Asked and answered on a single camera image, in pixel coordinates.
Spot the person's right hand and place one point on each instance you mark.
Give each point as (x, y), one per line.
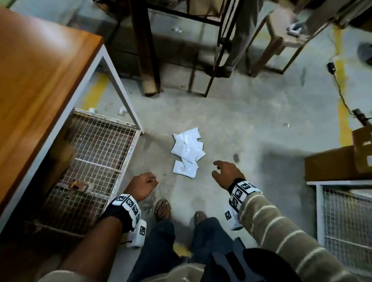
(229, 174)

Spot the person's left hand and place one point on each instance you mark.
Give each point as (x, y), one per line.
(139, 186)

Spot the person's right forearm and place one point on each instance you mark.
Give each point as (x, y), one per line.
(290, 250)

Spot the person's left forearm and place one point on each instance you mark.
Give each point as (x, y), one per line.
(87, 250)

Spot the person's right foot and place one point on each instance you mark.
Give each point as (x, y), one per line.
(200, 218)

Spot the person's left leg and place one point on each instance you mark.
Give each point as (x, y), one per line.
(157, 250)

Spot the person's leg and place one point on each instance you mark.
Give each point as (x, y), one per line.
(209, 238)
(157, 250)

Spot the person's right leg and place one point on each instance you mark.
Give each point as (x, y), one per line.
(209, 238)

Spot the person's torso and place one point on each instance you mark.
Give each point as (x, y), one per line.
(180, 274)

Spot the right wrist marker band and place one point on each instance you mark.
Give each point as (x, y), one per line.
(241, 191)

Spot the wrist marker band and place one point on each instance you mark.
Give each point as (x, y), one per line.
(116, 215)
(241, 191)

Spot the left wrist marker band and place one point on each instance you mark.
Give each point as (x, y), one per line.
(116, 215)

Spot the small orange tool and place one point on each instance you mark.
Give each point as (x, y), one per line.
(77, 184)

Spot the crumpled white paper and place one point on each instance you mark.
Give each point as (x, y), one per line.
(122, 110)

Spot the upright folded cardboard box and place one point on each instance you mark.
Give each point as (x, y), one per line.
(61, 162)

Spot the black waist pack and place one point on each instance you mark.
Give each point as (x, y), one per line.
(261, 267)

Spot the plain brown cardboard box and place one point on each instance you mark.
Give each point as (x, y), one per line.
(328, 162)

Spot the brown cardboard tube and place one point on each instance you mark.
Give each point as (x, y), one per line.
(148, 72)

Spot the brown box with white labels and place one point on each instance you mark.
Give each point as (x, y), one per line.
(363, 151)

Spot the small black plug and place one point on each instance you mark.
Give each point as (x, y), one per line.
(331, 67)

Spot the beige plastic stool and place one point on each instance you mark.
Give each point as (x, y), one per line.
(282, 29)

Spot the small white device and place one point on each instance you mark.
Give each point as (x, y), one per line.
(295, 29)

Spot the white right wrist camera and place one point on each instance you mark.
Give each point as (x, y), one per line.
(232, 218)

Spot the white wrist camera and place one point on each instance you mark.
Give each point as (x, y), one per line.
(232, 218)
(138, 235)

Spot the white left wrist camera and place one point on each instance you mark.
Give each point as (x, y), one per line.
(138, 235)

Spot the black metal frame table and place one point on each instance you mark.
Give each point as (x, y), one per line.
(218, 55)

